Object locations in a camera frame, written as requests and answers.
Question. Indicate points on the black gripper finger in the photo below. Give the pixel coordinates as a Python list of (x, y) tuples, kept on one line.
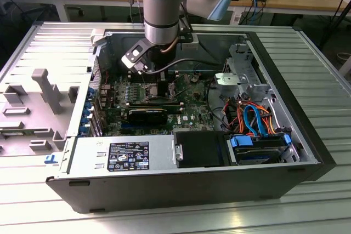
[(163, 86)]

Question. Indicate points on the silver CPU plate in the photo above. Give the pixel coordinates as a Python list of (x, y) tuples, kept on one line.
[(154, 91)]

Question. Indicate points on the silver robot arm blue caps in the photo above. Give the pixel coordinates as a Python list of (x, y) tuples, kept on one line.
[(161, 12)]

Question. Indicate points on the CPU socket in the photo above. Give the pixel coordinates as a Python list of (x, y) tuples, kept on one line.
[(149, 95)]

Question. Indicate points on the black graphics card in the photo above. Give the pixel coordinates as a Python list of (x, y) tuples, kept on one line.
[(148, 116)]

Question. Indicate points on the green motherboard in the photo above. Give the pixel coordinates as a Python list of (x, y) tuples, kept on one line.
[(192, 108)]

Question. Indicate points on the metal drive cage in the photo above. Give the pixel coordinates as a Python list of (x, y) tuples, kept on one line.
[(241, 64)]

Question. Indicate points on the silver power supply with label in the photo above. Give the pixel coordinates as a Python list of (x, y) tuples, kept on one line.
[(90, 149)]

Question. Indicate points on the black open PC case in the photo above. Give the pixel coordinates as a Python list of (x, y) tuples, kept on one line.
[(164, 190)]

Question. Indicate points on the hard disk in blue carrier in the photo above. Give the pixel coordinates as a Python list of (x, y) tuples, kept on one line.
[(255, 154)]

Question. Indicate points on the grey parts rack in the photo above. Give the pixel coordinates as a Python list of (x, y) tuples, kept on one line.
[(33, 119)]

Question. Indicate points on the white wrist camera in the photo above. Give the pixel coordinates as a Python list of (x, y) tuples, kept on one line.
[(134, 56)]

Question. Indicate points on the silver round metal bracket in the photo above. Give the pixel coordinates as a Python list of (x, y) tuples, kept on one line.
[(227, 86)]

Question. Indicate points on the blue card retention bracket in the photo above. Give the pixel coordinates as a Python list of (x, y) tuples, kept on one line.
[(87, 107)]

